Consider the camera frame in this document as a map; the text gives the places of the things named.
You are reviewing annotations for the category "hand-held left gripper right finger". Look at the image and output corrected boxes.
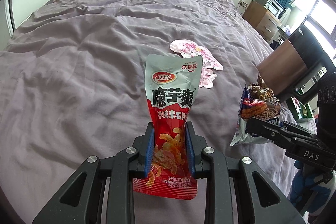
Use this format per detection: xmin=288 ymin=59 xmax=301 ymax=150
xmin=184 ymin=122 xmax=306 ymax=224

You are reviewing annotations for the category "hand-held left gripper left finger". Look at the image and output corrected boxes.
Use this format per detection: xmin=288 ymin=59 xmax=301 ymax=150
xmin=32 ymin=122 xmax=155 ymax=224

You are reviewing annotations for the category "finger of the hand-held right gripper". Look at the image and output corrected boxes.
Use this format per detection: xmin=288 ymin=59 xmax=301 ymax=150
xmin=279 ymin=121 xmax=316 ymax=140
xmin=247 ymin=116 xmax=292 ymax=147

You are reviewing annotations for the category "green cardboard box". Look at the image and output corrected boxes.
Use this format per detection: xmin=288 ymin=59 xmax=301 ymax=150
xmin=290 ymin=97 xmax=316 ymax=123

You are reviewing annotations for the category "blue and white wafer packet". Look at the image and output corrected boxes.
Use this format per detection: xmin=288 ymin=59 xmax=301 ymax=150
xmin=230 ymin=85 xmax=282 ymax=146

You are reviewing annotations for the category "brown crinkled snack packet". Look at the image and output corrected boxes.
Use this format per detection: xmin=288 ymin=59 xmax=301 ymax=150
xmin=256 ymin=74 xmax=282 ymax=104

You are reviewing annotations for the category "red and grey snack pouch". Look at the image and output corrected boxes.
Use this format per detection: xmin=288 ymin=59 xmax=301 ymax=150
xmin=133 ymin=53 xmax=204 ymax=200

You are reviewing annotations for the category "pink cartoon snack packet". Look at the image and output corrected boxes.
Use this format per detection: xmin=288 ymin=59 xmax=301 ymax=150
xmin=169 ymin=39 xmax=223 ymax=88

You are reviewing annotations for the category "black and copper electric kettle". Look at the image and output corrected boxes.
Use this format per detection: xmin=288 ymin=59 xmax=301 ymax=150
xmin=256 ymin=25 xmax=332 ymax=104

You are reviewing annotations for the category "wooden nightstand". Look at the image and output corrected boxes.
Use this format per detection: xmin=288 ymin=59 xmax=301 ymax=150
xmin=242 ymin=0 xmax=282 ymax=42

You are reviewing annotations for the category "window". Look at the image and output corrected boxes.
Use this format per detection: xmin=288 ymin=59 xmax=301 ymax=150
xmin=304 ymin=0 xmax=336 ymax=56

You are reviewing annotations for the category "white and grey printer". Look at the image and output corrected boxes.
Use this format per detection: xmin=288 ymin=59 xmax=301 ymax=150
xmin=255 ymin=0 xmax=285 ymax=17

